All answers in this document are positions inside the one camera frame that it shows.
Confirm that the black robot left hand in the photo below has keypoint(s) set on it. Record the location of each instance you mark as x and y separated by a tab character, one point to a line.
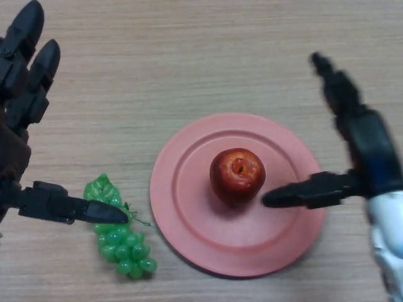
15	104

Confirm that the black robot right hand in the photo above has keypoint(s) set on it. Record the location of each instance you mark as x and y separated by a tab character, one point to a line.
374	151

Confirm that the red apple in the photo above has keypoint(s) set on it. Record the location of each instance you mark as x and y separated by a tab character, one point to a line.
237	176

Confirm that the pink round plate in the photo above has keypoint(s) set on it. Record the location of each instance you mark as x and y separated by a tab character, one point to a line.
189	195

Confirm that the green grape bunch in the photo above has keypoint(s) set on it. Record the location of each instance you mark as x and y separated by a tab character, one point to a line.
122	248

